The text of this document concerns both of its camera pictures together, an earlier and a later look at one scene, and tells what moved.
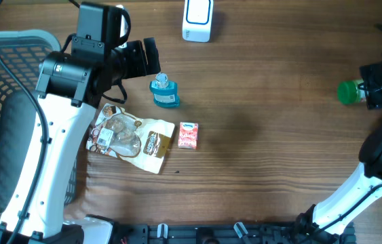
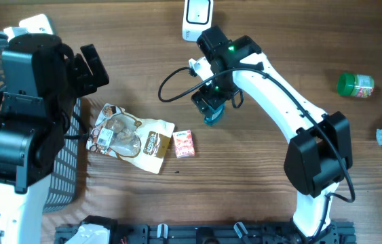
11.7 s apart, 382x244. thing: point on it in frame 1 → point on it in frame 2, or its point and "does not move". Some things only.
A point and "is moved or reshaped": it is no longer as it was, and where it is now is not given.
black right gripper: x=376 y=98 → x=205 y=91
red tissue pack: x=188 y=133 → x=184 y=144
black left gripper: x=139 y=66 → x=87 y=83
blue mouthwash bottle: x=165 y=91 → x=216 y=115
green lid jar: x=349 y=93 is moved or reshaped
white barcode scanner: x=197 y=20 does not move
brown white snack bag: x=140 y=142 does not move
